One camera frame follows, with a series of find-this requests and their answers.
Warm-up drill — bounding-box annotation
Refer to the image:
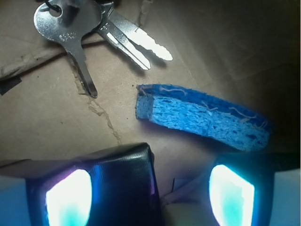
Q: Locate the black tape piece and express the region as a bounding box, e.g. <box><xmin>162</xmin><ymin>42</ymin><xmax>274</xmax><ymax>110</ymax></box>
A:
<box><xmin>0</xmin><ymin>77</ymin><xmax>22</xmax><ymax>96</ymax></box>

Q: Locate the brown paper bag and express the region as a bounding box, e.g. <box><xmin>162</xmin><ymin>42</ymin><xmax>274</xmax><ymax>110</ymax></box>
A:
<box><xmin>0</xmin><ymin>0</ymin><xmax>301</xmax><ymax>226</ymax></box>

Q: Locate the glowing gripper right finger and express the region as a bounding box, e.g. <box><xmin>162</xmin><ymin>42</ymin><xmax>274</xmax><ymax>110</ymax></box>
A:
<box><xmin>208</xmin><ymin>152</ymin><xmax>301</xmax><ymax>226</ymax></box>

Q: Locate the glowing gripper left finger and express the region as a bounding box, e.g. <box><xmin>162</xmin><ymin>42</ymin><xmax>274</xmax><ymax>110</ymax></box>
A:
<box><xmin>0</xmin><ymin>162</ymin><xmax>92</xmax><ymax>226</ymax></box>

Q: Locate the blue sponge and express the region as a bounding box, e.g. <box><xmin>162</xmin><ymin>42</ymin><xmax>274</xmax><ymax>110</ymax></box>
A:
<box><xmin>135</xmin><ymin>84</ymin><xmax>271</xmax><ymax>152</ymax></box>

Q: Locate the silver key bunch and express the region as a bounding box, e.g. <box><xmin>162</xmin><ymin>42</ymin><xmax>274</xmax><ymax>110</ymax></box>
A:
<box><xmin>33</xmin><ymin>0</ymin><xmax>173</xmax><ymax>98</ymax></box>

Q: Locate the black tape-wrapped box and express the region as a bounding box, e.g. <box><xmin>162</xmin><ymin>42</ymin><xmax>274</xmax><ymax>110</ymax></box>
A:
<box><xmin>78</xmin><ymin>142</ymin><xmax>164</xmax><ymax>226</ymax></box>

